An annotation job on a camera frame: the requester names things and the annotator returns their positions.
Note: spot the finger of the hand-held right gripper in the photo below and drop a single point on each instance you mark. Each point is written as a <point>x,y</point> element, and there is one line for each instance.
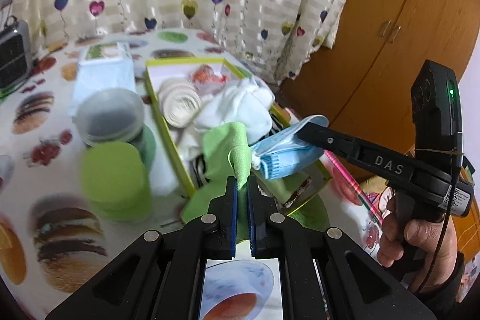
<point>330,140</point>

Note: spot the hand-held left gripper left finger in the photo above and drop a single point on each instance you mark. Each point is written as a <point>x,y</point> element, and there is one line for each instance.
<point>233,215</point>

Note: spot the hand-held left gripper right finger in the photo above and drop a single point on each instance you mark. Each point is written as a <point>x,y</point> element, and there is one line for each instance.
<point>252,218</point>

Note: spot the blue face mask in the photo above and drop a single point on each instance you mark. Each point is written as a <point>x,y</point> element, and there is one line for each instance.
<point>285,158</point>

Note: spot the black white striped sock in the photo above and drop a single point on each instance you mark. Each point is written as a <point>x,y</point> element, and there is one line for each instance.
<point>279,123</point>
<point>198,170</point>

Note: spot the white and green cloth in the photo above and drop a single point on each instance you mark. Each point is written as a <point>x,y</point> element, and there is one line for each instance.
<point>247,89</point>

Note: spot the white grey sock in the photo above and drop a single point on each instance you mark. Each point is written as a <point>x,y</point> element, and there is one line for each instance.
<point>225,112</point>

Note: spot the beige bandage roll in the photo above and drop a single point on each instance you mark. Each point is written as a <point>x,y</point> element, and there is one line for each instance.
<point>180,102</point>

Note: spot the red printed packet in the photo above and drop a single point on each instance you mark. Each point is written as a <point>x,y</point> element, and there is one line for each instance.
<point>206,74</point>

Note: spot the green cardboard tray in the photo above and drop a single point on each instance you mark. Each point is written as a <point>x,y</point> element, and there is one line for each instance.
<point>174,72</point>

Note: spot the person's right hand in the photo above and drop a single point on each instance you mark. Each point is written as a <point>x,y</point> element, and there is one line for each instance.
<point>427,245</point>

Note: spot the wooden wardrobe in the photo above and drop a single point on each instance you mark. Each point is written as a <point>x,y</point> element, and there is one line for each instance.
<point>393,24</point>

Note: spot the lime green lidded jar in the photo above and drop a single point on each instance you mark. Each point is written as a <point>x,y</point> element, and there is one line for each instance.
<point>112,177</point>

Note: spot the grey lidded plastic container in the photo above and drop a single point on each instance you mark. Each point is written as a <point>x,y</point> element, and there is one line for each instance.
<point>108,113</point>

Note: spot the blue wet wipes pack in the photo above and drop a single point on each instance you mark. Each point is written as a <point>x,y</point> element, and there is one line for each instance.
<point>101,76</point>

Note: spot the food printed tablecloth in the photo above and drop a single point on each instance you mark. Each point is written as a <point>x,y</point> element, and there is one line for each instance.
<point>22,173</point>

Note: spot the grey space heater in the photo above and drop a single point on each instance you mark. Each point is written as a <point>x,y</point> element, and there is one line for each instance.
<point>15,54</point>

